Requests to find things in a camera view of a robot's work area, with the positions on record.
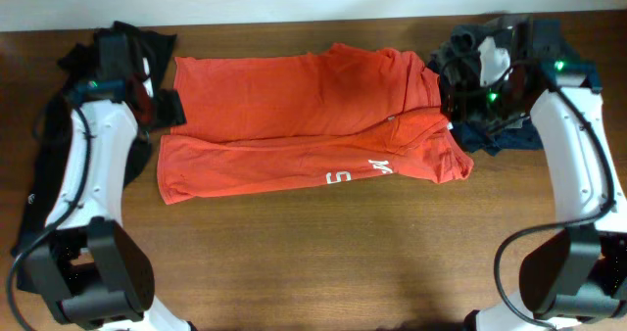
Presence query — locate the navy blue garment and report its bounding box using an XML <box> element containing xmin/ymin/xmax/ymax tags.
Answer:
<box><xmin>451</xmin><ymin>120</ymin><xmax>544</xmax><ymax>156</ymax></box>

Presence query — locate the black garment on left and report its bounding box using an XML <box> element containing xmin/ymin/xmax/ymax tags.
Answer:
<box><xmin>11</xmin><ymin>21</ymin><xmax>177</xmax><ymax>257</ymax></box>

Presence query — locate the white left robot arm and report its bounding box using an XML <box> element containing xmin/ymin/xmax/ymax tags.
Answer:
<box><xmin>5</xmin><ymin>23</ymin><xmax>193</xmax><ymax>331</ymax></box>

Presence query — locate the orange t-shirt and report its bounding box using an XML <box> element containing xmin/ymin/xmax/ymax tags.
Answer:
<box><xmin>157</xmin><ymin>43</ymin><xmax>473</xmax><ymax>205</ymax></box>

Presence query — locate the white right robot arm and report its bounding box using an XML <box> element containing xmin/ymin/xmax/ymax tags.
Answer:
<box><xmin>432</xmin><ymin>15</ymin><xmax>626</xmax><ymax>330</ymax></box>

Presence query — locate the grey patterned garment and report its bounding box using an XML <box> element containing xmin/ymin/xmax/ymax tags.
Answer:
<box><xmin>489</xmin><ymin>115</ymin><xmax>529</xmax><ymax>133</ymax></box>

